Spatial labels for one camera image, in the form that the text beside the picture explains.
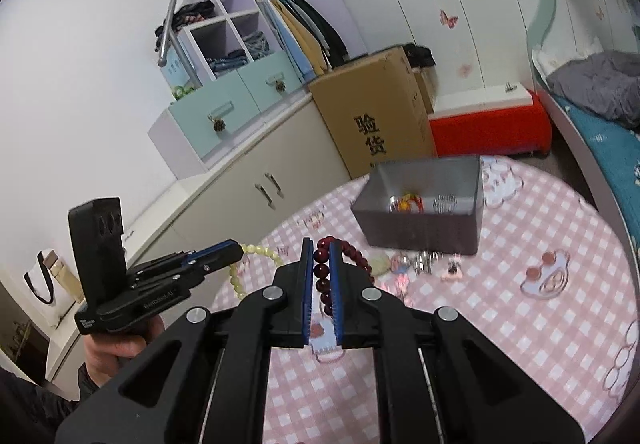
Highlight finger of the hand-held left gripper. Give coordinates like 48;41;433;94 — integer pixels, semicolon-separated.
125;263;211;305
131;239;245;277

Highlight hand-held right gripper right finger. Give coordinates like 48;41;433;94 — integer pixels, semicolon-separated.
330;240;584;444

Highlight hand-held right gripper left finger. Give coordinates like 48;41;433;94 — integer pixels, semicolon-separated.
55;238;315;444

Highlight dark red bead bracelet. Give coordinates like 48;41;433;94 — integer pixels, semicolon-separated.
314;235;376;325

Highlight pale yellow bead bracelet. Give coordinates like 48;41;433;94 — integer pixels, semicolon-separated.
227;244;287;300

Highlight grey metal box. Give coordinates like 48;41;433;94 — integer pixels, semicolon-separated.
350;155;484;256

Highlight person's left forearm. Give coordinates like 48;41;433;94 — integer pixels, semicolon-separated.
0;364;98;444

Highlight colourful bead jewelry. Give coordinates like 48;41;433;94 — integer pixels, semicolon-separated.
389;193;426;215

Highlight person's left hand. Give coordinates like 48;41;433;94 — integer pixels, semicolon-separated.
82;315;166;400

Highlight cream cabinet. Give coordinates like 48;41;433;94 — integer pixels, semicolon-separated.
44;91;352;382

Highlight white paper bag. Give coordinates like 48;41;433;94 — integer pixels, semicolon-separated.
22;248;87;326

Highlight pale jade pendant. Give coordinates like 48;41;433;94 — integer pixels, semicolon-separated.
374;251;397;276

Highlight silver earrings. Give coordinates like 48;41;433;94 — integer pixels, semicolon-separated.
412;250;439;274

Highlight purple shelf unit teal drawers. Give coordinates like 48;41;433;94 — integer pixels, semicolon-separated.
147;0;312;171

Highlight pink checked tablecloth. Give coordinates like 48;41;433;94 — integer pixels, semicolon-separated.
210;155;632;444

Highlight large cardboard box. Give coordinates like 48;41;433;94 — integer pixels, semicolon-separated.
307;46;437;180

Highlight folded jeans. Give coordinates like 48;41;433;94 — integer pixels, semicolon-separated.
206;30;274;76

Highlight small cardboard box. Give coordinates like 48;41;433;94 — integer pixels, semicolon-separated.
412;68;437;116

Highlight red storage bench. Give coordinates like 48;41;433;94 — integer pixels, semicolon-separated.
429;91;554;158

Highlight hanging clothes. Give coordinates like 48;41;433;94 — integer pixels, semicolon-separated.
254;0;349;82

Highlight dark folded clothes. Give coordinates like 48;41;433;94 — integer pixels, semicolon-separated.
154;0;217;38

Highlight white board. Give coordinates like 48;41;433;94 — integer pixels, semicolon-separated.
431;84;534;116

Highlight black cloth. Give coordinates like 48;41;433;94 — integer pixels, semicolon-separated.
404;43;437;71

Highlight teal bedsheet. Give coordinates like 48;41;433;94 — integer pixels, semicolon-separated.
550;94;640;237

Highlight grey blanket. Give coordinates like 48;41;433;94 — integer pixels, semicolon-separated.
545;50;640;134

